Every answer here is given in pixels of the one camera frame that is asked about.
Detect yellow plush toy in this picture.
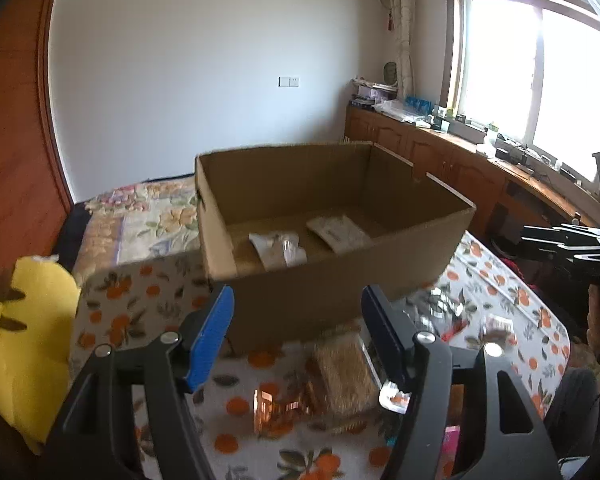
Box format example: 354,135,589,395
0,255,84,457

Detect wooden wardrobe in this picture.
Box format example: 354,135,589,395
0,0,77,321

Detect brown cardboard box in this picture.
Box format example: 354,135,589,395
195,141,477,357

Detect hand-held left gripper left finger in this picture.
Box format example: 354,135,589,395
40,284,236,480

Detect silver foil snack pouch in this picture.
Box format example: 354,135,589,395
407,287,473,333

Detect stack of boxes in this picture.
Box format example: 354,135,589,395
350,79,399,109

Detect orange print tablecloth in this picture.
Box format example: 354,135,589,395
72,232,574,480

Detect brown snack packet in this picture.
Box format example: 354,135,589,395
312,334,383,417

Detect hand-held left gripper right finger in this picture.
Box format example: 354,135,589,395
361,284,563,480

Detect clear plastic bag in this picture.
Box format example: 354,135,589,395
374,99,412,122

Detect clear red snack wrapper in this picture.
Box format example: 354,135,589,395
379,381,414,414

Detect patterned curtain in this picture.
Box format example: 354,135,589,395
384,0,417,100

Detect pink snack packet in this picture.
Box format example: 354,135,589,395
442,425,464,479

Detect small silver snack packet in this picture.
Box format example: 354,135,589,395
481,312,514,347

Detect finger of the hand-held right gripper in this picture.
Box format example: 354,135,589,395
522,223,600,247
517,241,600,262

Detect floral bed blanket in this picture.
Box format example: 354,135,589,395
72,175,204,287

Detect copper foil snack packet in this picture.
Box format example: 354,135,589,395
253,384,327,437

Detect wood framed window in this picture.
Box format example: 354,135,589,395
447,0,600,187

